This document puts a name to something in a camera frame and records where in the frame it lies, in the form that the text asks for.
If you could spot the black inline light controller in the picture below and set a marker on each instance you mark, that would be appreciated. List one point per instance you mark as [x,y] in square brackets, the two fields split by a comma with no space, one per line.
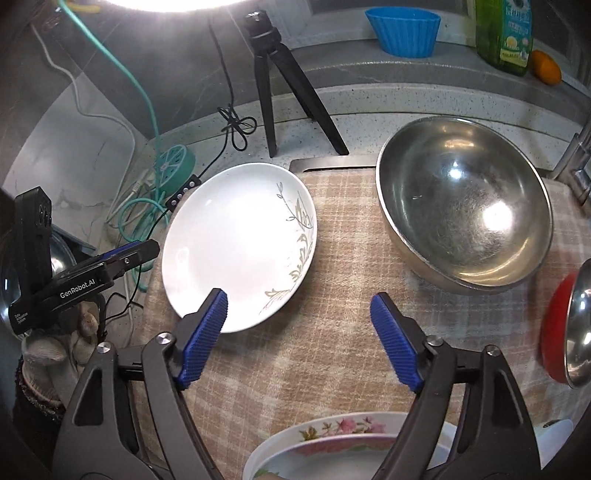
[172,202]

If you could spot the chrome kitchen faucet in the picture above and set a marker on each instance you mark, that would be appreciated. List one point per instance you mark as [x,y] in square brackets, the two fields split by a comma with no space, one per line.
[571,171]

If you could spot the large stainless steel bowl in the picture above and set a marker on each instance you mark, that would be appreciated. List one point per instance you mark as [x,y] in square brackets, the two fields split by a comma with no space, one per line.
[465,207]

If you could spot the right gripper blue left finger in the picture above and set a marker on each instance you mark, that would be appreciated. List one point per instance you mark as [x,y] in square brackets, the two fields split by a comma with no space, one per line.
[195,335]

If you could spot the large white bowl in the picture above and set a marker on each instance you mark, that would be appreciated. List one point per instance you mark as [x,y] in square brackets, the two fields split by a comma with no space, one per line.
[551,437]

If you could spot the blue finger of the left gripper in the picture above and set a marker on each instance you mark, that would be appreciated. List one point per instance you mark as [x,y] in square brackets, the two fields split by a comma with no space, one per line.
[119,252]

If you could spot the large floral deep plate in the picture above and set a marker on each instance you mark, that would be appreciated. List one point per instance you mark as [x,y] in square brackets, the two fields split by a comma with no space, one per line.
[353,432]

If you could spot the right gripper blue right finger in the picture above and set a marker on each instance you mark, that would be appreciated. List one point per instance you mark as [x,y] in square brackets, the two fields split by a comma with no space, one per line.
[403,340]

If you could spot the small floral plate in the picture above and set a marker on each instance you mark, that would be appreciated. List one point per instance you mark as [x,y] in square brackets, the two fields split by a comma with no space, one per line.
[341,457]

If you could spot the ring light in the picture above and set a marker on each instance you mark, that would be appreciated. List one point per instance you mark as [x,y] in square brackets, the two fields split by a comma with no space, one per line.
[172,6]

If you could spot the checkered tablecloth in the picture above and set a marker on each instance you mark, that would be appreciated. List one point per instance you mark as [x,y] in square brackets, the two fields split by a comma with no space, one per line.
[320,356]

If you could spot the teal cable reel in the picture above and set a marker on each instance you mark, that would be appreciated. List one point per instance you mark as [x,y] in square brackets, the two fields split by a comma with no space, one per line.
[173,168]

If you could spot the orange fruit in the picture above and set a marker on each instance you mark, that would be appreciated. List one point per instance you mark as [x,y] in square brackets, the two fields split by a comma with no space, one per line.
[545,68]

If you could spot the red steel-lined bowl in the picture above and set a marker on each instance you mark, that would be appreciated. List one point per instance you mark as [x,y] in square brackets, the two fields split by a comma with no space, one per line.
[565,331]

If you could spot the left gloved hand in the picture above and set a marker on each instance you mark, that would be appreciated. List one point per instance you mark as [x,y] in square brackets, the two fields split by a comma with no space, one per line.
[53,362]

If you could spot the blue silicone cup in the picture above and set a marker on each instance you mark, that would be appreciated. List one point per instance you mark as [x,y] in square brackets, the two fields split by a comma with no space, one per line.
[404,31]

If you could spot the white leaf pattern plate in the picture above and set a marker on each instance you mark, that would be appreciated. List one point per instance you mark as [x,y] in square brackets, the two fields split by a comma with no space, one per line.
[250,231]

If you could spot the green dish soap bottle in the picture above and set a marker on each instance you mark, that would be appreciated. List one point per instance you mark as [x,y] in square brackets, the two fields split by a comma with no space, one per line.
[504,36]

